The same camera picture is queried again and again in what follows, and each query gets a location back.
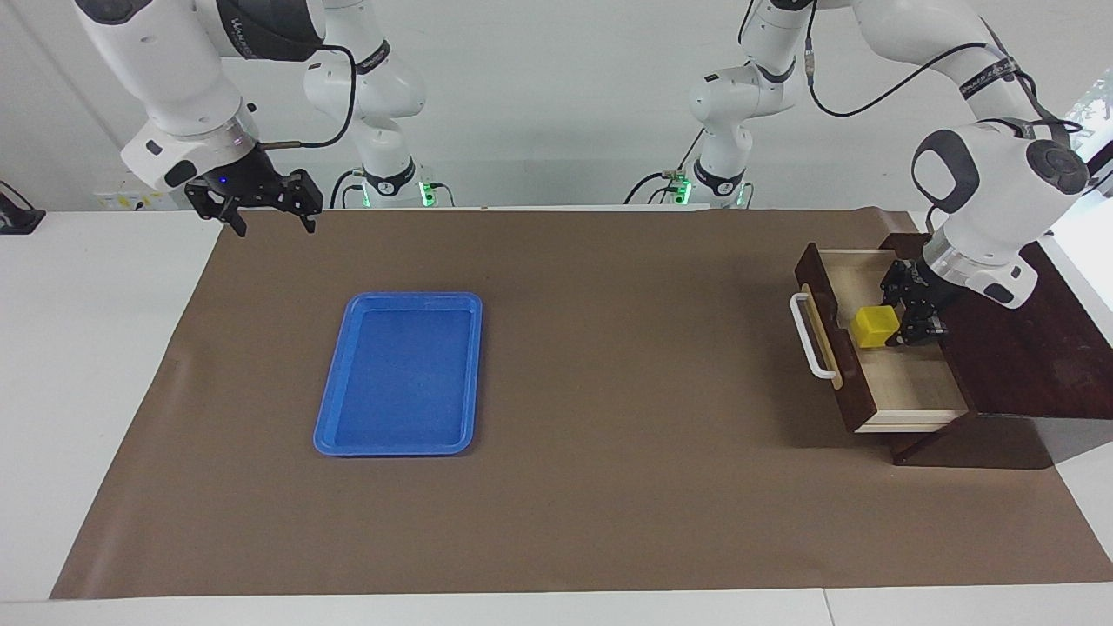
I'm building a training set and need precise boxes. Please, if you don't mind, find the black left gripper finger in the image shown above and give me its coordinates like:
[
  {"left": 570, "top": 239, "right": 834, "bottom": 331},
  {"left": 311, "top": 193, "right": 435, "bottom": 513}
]
[
  {"left": 880, "top": 258, "right": 909, "bottom": 308},
  {"left": 886, "top": 311, "right": 948, "bottom": 349}
]

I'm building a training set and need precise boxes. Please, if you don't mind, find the wooden drawer with white handle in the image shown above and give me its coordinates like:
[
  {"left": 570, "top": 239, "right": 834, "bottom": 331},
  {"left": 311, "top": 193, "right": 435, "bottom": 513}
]
[{"left": 790, "top": 242, "right": 970, "bottom": 435}]

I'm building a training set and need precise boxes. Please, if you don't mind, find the blue plastic tray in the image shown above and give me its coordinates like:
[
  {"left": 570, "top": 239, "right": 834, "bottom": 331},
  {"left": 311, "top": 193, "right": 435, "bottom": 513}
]
[{"left": 313, "top": 291, "right": 483, "bottom": 457}]

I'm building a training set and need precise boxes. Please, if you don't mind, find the dark wooden cabinet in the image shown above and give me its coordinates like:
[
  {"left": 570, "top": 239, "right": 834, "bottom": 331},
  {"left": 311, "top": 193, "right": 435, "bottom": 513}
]
[{"left": 880, "top": 233, "right": 1113, "bottom": 470}]

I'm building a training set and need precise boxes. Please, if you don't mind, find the black base cable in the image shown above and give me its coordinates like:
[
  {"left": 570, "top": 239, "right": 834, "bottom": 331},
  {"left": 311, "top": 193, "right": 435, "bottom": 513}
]
[
  {"left": 328, "top": 168, "right": 368, "bottom": 210},
  {"left": 624, "top": 130, "right": 704, "bottom": 206}
]

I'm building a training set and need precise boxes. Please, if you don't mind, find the white wall outlet box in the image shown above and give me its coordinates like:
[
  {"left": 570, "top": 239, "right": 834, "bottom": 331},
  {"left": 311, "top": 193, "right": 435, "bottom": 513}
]
[{"left": 96, "top": 187, "right": 188, "bottom": 211}]

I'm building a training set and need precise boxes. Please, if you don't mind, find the brown table mat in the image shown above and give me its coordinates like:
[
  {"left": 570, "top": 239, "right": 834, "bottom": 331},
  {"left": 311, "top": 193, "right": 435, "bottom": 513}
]
[{"left": 50, "top": 209, "right": 1113, "bottom": 601}]

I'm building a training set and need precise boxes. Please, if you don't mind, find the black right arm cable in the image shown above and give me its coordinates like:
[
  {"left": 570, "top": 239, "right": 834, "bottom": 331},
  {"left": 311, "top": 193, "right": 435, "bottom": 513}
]
[{"left": 261, "top": 43, "right": 360, "bottom": 150}]

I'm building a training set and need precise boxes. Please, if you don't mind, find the yellow cube block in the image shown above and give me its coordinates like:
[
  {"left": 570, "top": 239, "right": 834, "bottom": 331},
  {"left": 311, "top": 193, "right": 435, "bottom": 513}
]
[{"left": 851, "top": 304, "right": 902, "bottom": 350}]

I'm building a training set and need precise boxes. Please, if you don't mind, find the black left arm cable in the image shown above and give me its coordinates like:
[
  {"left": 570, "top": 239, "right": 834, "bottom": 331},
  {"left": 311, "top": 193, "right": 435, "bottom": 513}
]
[{"left": 804, "top": 0, "right": 1084, "bottom": 140}]

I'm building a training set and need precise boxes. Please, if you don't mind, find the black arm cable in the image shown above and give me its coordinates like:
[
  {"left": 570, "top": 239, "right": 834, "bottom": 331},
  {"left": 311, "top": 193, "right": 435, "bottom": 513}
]
[
  {"left": 804, "top": 0, "right": 1084, "bottom": 140},
  {"left": 261, "top": 43, "right": 360, "bottom": 150}
]

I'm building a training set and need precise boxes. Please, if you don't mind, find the black clamp base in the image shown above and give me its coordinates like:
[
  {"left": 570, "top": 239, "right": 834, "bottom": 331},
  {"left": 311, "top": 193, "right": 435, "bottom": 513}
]
[{"left": 0, "top": 181, "right": 46, "bottom": 235}]

